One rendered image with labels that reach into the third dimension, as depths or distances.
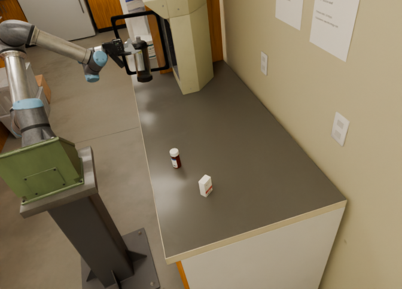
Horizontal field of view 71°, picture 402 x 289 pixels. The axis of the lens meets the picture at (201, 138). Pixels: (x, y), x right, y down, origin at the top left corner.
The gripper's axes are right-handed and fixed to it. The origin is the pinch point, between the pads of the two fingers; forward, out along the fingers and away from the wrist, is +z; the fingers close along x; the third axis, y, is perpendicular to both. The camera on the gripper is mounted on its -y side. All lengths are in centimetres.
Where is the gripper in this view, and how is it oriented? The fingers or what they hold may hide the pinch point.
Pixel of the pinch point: (139, 48)
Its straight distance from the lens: 180.6
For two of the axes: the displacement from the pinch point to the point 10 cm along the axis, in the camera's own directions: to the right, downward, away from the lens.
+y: -1.1, -7.7, -6.3
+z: 9.6, -2.5, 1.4
